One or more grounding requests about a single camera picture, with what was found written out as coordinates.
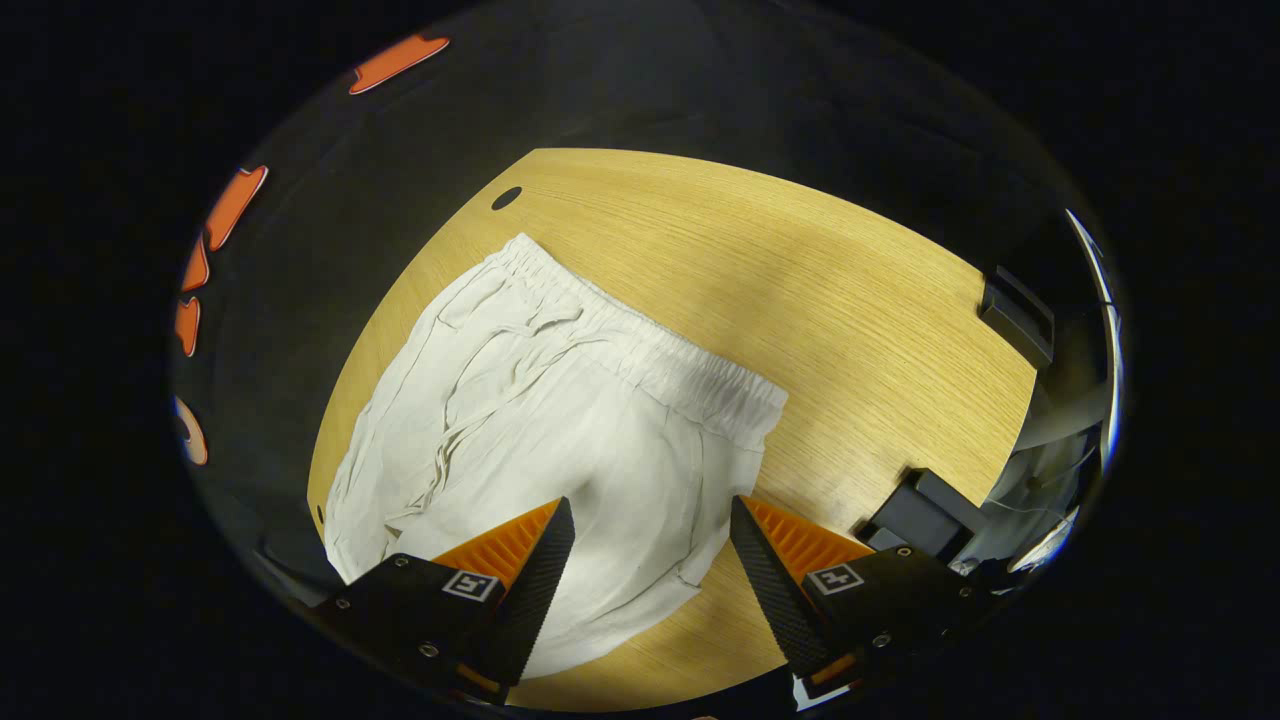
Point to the white jeans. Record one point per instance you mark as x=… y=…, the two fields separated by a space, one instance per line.
x=560 y=430

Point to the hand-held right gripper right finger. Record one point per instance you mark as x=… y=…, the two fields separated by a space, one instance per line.
x=770 y=590

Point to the black table bracket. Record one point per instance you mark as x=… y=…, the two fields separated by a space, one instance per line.
x=1015 y=315
x=920 y=518

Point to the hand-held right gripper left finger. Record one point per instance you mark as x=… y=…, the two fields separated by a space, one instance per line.
x=530 y=590

